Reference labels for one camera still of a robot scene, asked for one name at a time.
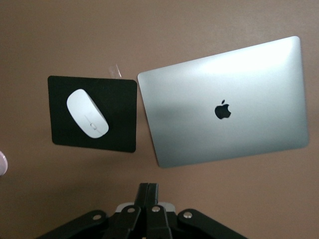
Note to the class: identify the white computer mouse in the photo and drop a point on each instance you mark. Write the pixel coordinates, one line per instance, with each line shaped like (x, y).
(86, 112)

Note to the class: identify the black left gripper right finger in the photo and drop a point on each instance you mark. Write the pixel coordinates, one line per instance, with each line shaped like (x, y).
(153, 194)

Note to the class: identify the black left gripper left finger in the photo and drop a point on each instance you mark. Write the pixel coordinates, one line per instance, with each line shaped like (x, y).
(142, 195)

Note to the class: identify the black mouse pad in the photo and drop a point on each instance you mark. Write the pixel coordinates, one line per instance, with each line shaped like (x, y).
(119, 119)

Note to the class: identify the silver laptop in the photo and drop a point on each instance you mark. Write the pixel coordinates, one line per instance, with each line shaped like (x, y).
(224, 139)

